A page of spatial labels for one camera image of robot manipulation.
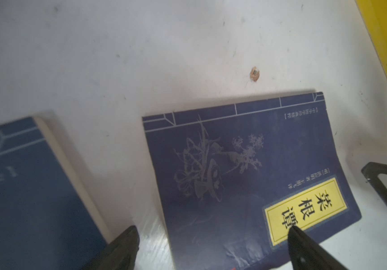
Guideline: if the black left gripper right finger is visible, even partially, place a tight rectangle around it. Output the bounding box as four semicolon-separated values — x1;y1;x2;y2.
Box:
287;226;347;270

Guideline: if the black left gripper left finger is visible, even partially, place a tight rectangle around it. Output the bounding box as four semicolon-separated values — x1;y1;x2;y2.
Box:
81;226;140;270

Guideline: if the navy book yellow label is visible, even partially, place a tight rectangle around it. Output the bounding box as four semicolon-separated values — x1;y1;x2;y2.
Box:
142;92;362;270
0;117;113;270

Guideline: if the small brown debris crumb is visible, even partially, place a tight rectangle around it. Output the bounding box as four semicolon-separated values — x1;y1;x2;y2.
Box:
250;66;260;82

